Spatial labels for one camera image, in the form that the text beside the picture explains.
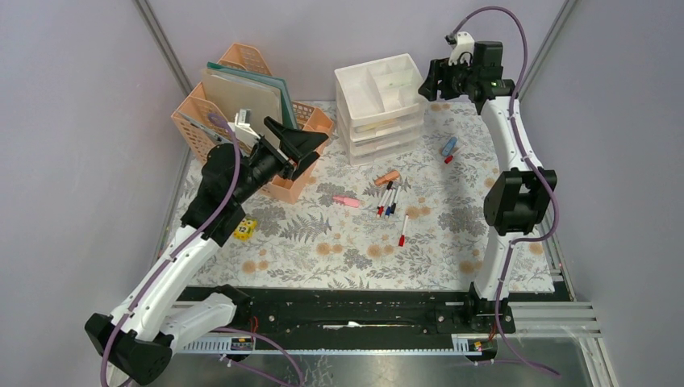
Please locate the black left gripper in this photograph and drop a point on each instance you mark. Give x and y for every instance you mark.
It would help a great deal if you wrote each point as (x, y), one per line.
(299, 141)

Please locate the aluminium frame post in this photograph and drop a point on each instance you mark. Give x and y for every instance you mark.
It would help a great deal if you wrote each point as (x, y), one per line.
(547, 21)
(156, 31)

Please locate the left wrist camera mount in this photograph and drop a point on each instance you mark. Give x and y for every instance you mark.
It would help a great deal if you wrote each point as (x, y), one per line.
(247, 137)

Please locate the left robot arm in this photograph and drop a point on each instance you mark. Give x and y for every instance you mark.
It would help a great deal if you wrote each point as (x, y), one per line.
(140, 336)

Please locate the right aluminium frame post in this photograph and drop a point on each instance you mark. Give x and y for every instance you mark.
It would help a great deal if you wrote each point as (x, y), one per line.
(547, 21)

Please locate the black cap whiteboard marker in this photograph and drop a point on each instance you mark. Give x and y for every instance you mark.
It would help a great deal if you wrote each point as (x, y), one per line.
(385, 193)

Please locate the teal file folder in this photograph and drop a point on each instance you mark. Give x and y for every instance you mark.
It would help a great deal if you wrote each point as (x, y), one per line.
(288, 114)

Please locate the orange plastic file organizer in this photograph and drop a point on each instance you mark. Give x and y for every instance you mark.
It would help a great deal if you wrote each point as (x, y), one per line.
(197, 106)

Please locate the yellow owl eraser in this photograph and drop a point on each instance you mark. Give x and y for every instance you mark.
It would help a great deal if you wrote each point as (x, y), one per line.
(245, 229)

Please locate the white plastic drawer unit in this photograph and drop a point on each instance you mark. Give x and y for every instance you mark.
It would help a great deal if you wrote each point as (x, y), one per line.
(379, 111)

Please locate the orange highlighter centre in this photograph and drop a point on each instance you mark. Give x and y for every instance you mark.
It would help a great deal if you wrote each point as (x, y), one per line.
(387, 177)

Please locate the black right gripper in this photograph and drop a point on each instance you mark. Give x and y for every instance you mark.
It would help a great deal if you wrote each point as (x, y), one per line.
(437, 70)

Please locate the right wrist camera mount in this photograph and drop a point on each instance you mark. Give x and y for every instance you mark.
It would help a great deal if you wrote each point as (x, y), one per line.
(462, 44)

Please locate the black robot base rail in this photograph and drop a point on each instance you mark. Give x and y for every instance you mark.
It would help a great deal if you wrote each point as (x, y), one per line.
(358, 320)

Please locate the beige file folder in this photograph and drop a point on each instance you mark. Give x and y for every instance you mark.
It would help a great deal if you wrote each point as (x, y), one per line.
(231, 93)

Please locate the pink highlighter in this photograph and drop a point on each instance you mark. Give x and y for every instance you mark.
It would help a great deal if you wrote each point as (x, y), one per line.
(345, 201)

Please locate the light blue clipboard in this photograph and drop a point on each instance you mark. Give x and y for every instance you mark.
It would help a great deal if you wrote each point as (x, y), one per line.
(215, 138)

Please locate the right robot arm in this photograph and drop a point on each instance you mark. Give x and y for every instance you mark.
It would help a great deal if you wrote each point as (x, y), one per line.
(520, 197)

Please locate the left aluminium frame post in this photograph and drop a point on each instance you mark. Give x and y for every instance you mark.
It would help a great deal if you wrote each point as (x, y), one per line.
(156, 31)

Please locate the floral patterned table mat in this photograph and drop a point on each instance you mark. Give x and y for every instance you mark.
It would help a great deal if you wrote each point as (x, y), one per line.
(317, 243)

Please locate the red cap whiteboard marker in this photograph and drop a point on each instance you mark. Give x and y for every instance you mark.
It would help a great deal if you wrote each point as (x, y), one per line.
(381, 210)

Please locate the blue cap whiteboard marker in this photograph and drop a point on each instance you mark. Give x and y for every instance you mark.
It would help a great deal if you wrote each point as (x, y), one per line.
(390, 202)

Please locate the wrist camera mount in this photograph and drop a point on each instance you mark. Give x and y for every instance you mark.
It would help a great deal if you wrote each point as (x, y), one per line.
(462, 44)
(247, 137)

